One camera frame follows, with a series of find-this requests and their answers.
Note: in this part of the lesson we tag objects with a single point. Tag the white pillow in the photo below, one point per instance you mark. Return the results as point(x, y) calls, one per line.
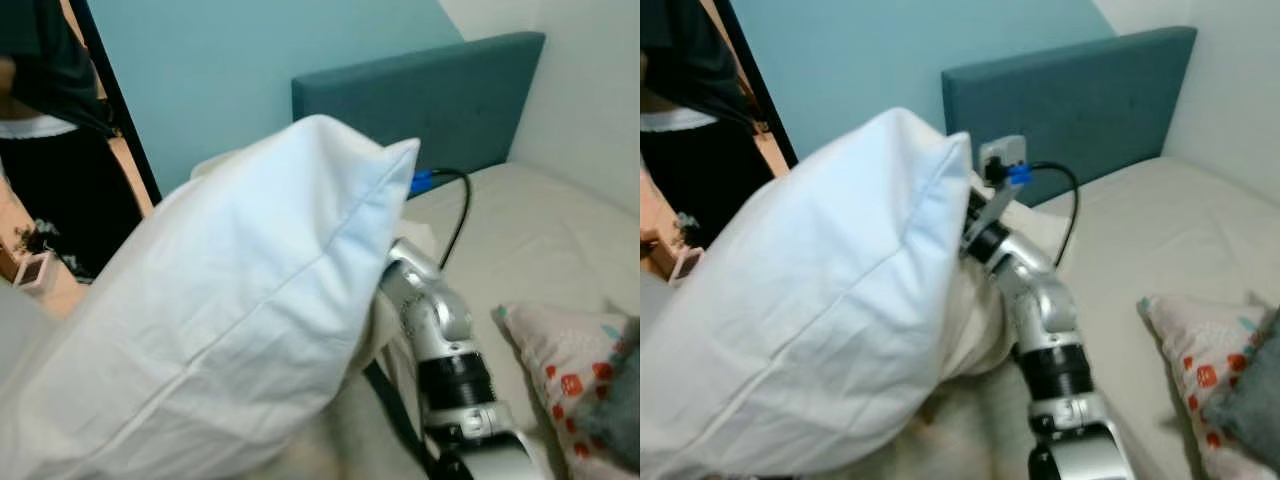
point(830, 300)
point(220, 300)

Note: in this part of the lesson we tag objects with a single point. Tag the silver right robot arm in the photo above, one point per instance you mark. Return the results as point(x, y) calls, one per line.
point(1042, 300)
point(442, 320)

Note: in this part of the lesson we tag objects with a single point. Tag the patterned pillow with red squares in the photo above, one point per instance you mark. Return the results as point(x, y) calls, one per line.
point(1195, 345)
point(560, 350)

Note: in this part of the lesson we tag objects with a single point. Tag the small pale box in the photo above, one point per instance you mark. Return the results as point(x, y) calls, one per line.
point(685, 265)
point(35, 272)

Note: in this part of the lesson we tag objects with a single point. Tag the person in dark clothes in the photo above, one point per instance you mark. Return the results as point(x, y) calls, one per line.
point(60, 180)
point(700, 170)

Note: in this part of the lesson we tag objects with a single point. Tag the beige bed mattress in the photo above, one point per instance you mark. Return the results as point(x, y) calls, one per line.
point(1180, 240)
point(540, 240)

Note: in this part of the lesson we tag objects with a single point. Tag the grey cushion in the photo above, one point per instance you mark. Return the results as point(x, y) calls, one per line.
point(620, 410)
point(1255, 410)

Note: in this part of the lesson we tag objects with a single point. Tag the teal upholstered headboard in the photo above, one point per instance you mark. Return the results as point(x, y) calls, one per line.
point(440, 100)
point(1090, 100)

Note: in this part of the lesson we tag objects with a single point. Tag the black door frame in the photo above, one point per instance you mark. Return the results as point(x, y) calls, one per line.
point(115, 100)
point(755, 80)

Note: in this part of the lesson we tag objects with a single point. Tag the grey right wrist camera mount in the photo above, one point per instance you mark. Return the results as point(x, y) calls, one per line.
point(1003, 155)

